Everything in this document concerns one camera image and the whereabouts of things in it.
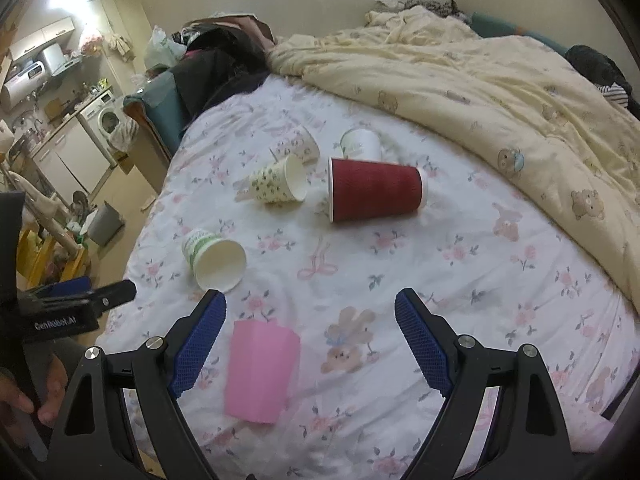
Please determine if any white plastic bag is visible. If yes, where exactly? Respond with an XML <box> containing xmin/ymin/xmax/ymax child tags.
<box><xmin>144</xmin><ymin>26</ymin><xmax>186</xmax><ymax>70</ymax></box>

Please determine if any person's left hand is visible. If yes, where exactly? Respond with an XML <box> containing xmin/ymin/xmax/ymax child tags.
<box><xmin>1</xmin><ymin>354</ymin><xmax>68</xmax><ymax>434</ymax></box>

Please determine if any white paper cup green logo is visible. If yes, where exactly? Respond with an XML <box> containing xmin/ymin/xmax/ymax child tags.
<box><xmin>340</xmin><ymin>128</ymin><xmax>382</xmax><ymax>162</ymax></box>

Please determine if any red ribbed paper cup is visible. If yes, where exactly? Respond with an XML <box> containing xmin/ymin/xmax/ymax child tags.
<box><xmin>328</xmin><ymin>158</ymin><xmax>428</xmax><ymax>222</ymax></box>

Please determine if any cream patterned paper cup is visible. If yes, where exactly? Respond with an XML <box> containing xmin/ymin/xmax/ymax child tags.
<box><xmin>250</xmin><ymin>155</ymin><xmax>308</xmax><ymax>204</ymax></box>

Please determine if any pink faceted cup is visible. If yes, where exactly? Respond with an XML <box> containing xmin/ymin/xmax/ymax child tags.
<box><xmin>224</xmin><ymin>320</ymin><xmax>300</xmax><ymax>425</ymax></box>

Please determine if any white kitchen cabinet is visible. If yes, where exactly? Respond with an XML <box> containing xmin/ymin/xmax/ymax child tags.
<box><xmin>32</xmin><ymin>118</ymin><xmax>111</xmax><ymax>205</ymax></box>

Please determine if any grey trash bin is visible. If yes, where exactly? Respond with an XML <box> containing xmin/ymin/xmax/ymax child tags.
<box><xmin>88</xmin><ymin>202</ymin><xmax>125</xmax><ymax>247</ymax></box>

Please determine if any cream bear print duvet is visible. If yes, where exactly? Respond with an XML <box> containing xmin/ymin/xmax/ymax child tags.
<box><xmin>268</xmin><ymin>6</ymin><xmax>639</xmax><ymax>300</ymax></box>

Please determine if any pink patterned paper cup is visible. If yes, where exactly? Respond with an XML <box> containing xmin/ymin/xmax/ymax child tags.
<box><xmin>269</xmin><ymin>126</ymin><xmax>320</xmax><ymax>164</ymax></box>

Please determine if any white washing machine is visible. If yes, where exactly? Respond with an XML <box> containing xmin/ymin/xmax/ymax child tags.
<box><xmin>77</xmin><ymin>87</ymin><xmax>124</xmax><ymax>167</ymax></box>

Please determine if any black clothes pile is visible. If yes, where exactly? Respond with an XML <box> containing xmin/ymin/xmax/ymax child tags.
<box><xmin>170</xmin><ymin>14</ymin><xmax>276</xmax><ymax>119</ymax></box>

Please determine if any white floral bed sheet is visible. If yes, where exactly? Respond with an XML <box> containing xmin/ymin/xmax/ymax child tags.
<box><xmin>99</xmin><ymin>77</ymin><xmax>639</xmax><ymax>479</ymax></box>

